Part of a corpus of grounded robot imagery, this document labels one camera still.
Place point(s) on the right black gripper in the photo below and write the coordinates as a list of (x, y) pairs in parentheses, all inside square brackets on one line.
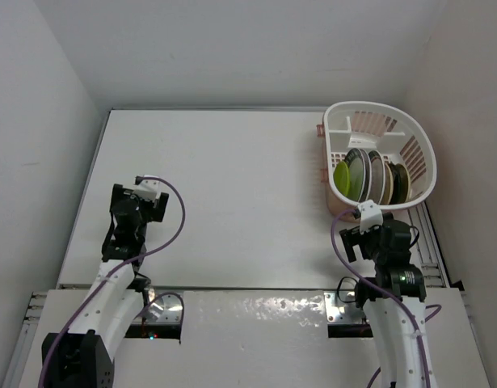
[(352, 236)]

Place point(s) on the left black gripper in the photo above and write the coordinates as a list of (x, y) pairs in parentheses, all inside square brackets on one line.
[(154, 208)]

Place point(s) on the black plate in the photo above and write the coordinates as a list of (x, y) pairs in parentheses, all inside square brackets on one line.
[(401, 183)]

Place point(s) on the beige plate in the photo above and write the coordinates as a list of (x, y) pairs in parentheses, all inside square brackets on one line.
[(389, 183)]

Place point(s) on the lime green plate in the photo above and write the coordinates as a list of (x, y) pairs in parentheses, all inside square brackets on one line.
[(341, 177)]

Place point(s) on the white plate green red rim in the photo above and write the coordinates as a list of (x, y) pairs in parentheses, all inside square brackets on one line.
[(377, 184)]

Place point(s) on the clear glass patterned plate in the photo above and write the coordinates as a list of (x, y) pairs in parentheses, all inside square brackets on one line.
[(358, 163)]

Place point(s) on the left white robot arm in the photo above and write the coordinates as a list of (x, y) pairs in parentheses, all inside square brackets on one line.
[(82, 354)]

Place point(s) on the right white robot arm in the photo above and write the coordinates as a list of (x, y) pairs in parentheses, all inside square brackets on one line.
[(391, 292)]

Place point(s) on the white plastic dish rack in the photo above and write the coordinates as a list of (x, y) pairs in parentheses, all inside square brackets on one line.
[(364, 116)]

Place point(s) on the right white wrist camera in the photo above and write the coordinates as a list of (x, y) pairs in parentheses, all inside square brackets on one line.
[(369, 215)]

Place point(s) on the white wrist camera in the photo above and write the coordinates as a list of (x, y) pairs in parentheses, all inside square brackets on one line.
[(369, 215), (147, 189)]

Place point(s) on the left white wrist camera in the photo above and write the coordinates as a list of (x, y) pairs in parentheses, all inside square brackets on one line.
[(147, 189)]

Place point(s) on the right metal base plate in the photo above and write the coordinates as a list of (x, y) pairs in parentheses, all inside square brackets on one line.
[(341, 308)]

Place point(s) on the metal base plate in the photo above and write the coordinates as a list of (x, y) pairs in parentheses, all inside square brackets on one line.
[(341, 308), (166, 308)]

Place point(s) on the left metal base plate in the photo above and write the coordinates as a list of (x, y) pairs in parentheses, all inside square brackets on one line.
[(166, 308)]

